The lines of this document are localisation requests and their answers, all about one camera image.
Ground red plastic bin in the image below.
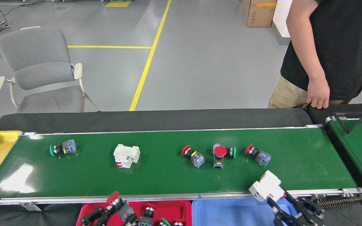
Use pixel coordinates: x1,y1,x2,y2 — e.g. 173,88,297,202
76,200,192,226

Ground brown cardboard box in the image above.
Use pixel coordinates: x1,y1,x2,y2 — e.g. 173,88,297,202
243,0,277,28

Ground black guide bracket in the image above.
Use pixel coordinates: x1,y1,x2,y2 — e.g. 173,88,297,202
333,110,362,134

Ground person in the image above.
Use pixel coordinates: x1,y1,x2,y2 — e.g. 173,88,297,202
267,0,362,110

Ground conveyor drive chain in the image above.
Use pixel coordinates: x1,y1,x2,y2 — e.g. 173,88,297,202
310,193,362,208

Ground grey office chair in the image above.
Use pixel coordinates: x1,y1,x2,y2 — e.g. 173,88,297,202
0,26,100,113

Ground long green conveyor belt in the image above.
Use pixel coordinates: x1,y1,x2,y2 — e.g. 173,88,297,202
0,124,362,209

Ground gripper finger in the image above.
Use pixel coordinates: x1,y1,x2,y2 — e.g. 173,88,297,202
120,212,138,226
283,189,325,226
266,195,297,226
80,206,114,226

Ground blue plastic bin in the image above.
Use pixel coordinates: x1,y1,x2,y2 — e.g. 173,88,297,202
191,197,298,226

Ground person's right hand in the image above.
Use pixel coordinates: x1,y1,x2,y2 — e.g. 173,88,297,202
306,78,330,109

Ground white circuit breaker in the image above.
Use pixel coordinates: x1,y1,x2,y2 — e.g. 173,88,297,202
113,144,140,169
249,170,287,203

